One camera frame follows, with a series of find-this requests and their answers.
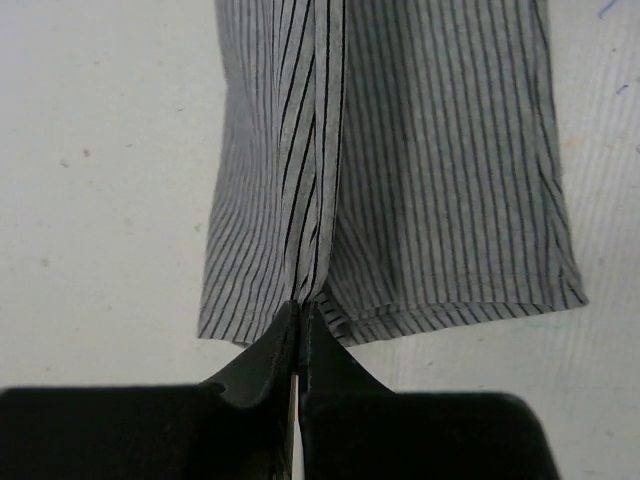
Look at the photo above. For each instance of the grey striped underwear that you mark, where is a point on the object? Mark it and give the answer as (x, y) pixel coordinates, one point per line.
(395, 163)

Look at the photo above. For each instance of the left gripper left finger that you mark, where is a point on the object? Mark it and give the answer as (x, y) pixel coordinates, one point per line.
(237, 424)

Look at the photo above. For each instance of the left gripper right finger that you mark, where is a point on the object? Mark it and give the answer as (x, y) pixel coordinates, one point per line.
(353, 427)

